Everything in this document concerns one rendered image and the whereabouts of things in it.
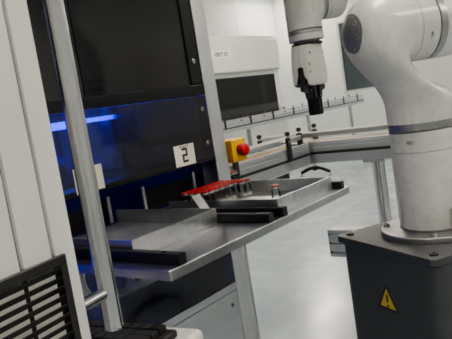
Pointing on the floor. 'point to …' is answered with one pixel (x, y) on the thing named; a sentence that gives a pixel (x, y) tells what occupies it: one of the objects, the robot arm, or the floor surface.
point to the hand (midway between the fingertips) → (315, 106)
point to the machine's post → (214, 171)
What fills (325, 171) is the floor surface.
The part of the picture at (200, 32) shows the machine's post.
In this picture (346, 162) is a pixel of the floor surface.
